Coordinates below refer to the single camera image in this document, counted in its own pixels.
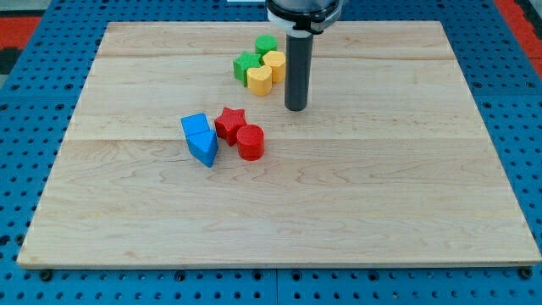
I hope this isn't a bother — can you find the yellow heart block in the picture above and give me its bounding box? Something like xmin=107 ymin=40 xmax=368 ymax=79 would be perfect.
xmin=246 ymin=65 xmax=273 ymax=97

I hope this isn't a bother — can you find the red star block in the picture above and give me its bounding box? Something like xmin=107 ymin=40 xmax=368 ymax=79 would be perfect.
xmin=214 ymin=107 xmax=246 ymax=147

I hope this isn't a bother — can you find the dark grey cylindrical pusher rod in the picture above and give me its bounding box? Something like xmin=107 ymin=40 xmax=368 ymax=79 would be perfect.
xmin=285 ymin=36 xmax=313 ymax=111

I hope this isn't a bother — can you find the green cylinder block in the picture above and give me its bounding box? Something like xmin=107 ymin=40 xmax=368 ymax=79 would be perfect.
xmin=254 ymin=35 xmax=278 ymax=55

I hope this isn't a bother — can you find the blue triangle block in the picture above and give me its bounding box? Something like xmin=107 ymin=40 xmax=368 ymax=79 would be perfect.
xmin=187 ymin=130 xmax=218 ymax=168

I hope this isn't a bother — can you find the red cylinder block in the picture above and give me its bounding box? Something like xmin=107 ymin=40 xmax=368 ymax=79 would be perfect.
xmin=236 ymin=125 xmax=264 ymax=161

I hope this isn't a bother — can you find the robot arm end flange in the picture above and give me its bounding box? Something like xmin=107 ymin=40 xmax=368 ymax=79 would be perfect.
xmin=265 ymin=0 xmax=346 ymax=38

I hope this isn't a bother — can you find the green star block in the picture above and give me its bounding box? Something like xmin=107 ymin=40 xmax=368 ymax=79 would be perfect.
xmin=233 ymin=51 xmax=262 ymax=87

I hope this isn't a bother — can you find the blue cube block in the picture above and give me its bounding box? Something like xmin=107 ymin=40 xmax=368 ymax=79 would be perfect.
xmin=180 ymin=113 xmax=210 ymax=138

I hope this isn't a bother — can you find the yellow hexagon block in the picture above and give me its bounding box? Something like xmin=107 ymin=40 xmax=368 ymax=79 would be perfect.
xmin=263 ymin=51 xmax=286 ymax=83

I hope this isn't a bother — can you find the wooden board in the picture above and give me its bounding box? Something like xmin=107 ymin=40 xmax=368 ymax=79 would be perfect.
xmin=18 ymin=21 xmax=541 ymax=269

